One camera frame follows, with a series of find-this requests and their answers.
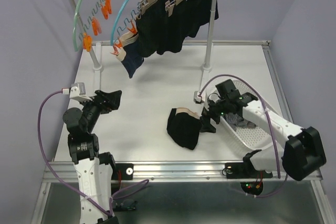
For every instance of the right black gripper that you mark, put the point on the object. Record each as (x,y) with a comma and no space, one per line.
(207,126)

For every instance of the black eyeglasses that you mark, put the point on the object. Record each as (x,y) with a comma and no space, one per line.
(125,206)

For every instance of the white clothes rack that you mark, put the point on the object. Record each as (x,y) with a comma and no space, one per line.
(134,14)

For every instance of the grey striped underwear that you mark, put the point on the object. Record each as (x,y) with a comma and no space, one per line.
(235,121)

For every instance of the black underwear beige waistband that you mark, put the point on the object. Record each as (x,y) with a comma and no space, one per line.
(183,126)

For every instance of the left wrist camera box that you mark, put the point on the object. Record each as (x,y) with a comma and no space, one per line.
(77,92)

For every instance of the right black shorts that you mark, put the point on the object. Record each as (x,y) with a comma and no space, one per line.
(191,15)

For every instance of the navy underwear beige waistband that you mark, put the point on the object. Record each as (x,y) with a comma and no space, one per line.
(128,53)

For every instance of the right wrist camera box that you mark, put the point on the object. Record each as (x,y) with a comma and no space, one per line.
(197,98)

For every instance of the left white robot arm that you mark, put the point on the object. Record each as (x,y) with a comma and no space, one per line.
(93,169)

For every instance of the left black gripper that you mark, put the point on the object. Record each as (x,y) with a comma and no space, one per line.
(112,98)

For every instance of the left black shorts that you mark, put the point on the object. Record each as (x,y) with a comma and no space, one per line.
(153,28)

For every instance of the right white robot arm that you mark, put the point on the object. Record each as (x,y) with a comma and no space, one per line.
(295,150)

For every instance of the aluminium mounting rail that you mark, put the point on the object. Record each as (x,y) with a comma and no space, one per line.
(168,172)

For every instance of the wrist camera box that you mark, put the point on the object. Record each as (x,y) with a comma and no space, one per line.
(197,98)
(77,92)

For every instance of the green clip hanger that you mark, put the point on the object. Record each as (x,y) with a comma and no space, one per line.
(80,36)

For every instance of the white perforated plastic basket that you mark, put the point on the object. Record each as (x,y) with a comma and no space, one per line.
(240,139)

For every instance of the black shorts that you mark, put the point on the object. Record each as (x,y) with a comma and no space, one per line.
(153,28)
(191,15)

